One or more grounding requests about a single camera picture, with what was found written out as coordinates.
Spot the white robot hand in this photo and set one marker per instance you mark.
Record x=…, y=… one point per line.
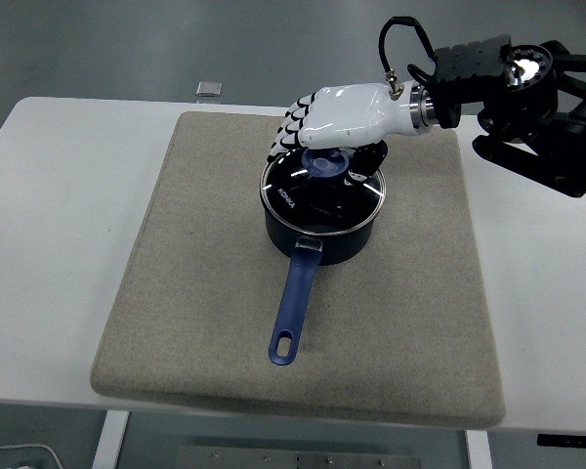
x=351, y=115

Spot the glass pot lid blue knob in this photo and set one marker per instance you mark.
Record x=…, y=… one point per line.
x=322, y=210

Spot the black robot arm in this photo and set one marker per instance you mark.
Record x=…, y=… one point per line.
x=473, y=58

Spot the small silver floor plate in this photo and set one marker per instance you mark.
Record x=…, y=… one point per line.
x=209, y=89

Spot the beige fabric mat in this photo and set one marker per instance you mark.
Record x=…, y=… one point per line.
x=200, y=293

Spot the white table leg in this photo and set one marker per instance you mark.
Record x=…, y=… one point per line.
x=478, y=452
x=110, y=439

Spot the black bar under table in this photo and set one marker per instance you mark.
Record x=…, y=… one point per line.
x=571, y=440

